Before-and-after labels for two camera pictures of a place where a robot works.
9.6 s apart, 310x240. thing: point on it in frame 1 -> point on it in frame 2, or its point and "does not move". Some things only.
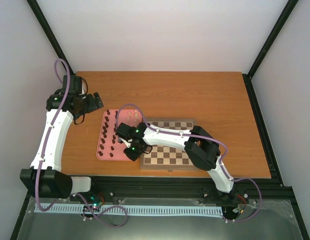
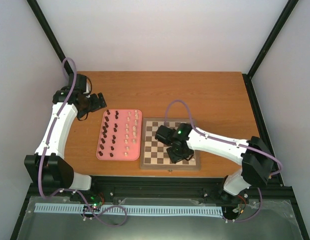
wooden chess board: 163,157 does not move
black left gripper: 93,104 does not move
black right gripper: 132,156 -> 174,159
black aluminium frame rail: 260,190 does not move
